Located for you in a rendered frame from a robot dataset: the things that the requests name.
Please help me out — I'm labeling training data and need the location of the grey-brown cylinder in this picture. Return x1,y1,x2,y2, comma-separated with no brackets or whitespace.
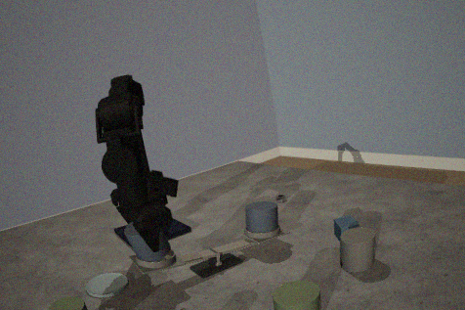
340,227,376,272

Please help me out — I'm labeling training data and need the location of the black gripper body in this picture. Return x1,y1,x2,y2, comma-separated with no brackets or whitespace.
110,166,173,231

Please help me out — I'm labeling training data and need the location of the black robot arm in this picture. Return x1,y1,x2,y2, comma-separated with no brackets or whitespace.
95,75,179,205

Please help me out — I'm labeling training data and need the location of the green cylinder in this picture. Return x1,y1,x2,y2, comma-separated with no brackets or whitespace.
48,296,88,310
273,281,321,310

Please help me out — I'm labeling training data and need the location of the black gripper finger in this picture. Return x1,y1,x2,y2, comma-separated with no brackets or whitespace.
132,224,161,252
116,206,133,225

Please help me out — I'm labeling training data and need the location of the dark grey cylinder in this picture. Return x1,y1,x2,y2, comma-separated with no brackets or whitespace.
245,201,278,233
124,222,171,262

